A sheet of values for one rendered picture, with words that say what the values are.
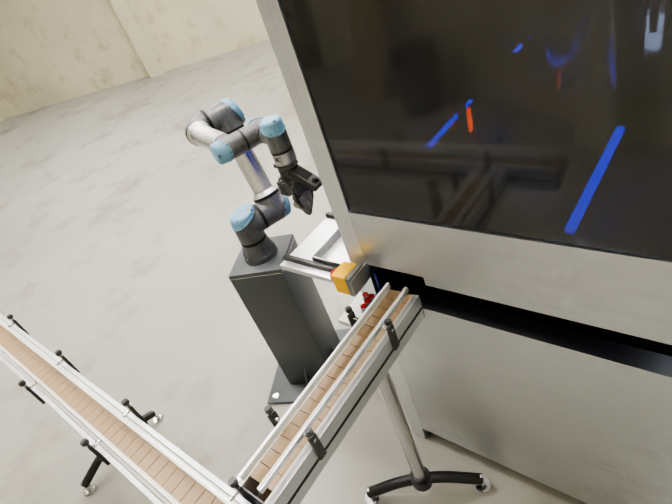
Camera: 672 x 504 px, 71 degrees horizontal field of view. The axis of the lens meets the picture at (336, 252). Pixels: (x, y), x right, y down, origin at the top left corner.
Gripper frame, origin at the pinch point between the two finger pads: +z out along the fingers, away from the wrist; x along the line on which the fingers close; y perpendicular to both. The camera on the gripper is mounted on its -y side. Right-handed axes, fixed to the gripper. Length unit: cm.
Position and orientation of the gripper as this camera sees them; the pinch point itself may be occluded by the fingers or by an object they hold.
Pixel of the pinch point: (310, 211)
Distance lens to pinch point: 166.7
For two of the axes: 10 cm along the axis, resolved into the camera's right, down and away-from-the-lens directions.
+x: -5.7, 6.3, -5.4
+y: -7.7, -1.7, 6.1
